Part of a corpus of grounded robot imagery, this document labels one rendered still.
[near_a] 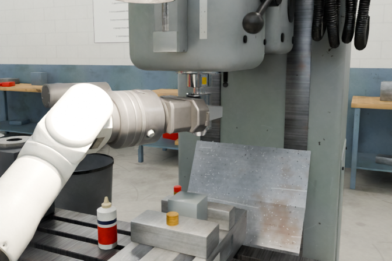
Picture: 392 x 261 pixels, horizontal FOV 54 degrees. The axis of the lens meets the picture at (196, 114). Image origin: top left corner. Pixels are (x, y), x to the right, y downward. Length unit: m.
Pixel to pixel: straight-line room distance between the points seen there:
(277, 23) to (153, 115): 0.32
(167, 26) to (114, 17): 5.36
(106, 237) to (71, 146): 0.41
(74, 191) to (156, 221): 1.86
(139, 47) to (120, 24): 5.22
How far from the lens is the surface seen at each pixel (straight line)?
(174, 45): 0.56
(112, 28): 5.94
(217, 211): 0.76
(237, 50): 0.58
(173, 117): 0.60
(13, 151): 0.97
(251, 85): 1.04
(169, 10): 0.57
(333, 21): 0.83
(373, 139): 4.92
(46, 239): 0.95
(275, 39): 0.76
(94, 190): 2.57
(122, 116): 0.56
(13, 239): 0.44
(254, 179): 1.04
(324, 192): 1.07
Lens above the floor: 1.33
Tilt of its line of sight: 9 degrees down
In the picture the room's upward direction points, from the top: straight up
